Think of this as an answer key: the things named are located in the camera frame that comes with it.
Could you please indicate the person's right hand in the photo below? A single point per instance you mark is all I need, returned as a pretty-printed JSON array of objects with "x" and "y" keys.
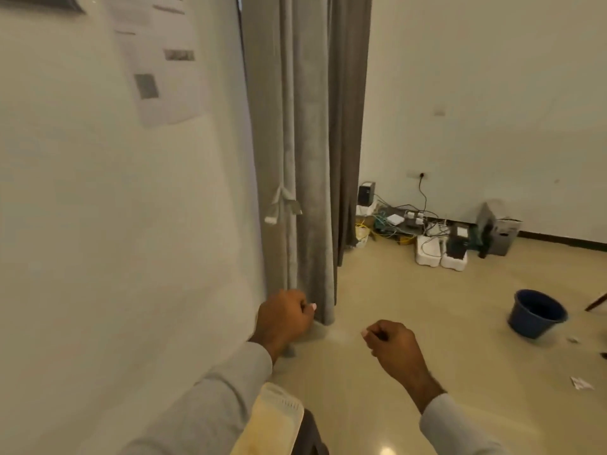
[{"x": 398, "y": 355}]

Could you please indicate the person's left hand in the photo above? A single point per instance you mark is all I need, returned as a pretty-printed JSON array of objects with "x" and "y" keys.
[{"x": 284, "y": 317}]

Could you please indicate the light grey curtain tie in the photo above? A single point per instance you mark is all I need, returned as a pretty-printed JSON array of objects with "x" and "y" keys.
[{"x": 282, "y": 203}]

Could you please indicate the light grey curtain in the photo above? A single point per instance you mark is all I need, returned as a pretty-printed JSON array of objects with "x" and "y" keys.
[{"x": 308, "y": 137}]

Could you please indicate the person's right forearm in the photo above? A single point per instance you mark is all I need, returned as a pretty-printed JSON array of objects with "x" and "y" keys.
[{"x": 455, "y": 431}]

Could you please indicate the person's left forearm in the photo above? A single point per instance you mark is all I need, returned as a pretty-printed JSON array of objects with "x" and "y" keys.
[{"x": 213, "y": 407}]

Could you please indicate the white foam block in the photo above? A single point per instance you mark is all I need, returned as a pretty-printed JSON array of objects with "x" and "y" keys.
[
  {"x": 429, "y": 253},
  {"x": 453, "y": 262}
]

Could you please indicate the cream perforated plastic box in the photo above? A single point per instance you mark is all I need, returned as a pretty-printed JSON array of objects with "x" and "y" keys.
[{"x": 270, "y": 421}]

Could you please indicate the black flat device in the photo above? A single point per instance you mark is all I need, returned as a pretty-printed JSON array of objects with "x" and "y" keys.
[{"x": 457, "y": 241}]

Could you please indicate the blue plastic bucket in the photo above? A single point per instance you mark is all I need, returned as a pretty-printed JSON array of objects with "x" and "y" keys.
[{"x": 526, "y": 322}]

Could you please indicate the white flat router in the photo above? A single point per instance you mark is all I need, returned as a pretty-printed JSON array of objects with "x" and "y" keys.
[{"x": 394, "y": 220}]

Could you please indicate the small black box device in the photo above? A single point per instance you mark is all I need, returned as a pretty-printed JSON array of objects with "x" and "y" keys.
[{"x": 366, "y": 193}]

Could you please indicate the grey cardboard box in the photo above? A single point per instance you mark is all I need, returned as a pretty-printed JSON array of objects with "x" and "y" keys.
[{"x": 502, "y": 234}]

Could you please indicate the white paper scrap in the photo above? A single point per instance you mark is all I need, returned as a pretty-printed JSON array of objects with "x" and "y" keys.
[{"x": 581, "y": 383}]

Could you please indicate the brown wooden chair leg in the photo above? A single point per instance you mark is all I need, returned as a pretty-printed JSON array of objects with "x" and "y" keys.
[{"x": 596, "y": 302}]

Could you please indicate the white printed paper sheet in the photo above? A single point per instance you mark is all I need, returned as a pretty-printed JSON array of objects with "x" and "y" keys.
[{"x": 166, "y": 99}]

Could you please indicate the black wall sign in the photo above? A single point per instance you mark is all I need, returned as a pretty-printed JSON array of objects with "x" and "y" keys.
[{"x": 38, "y": 0}]

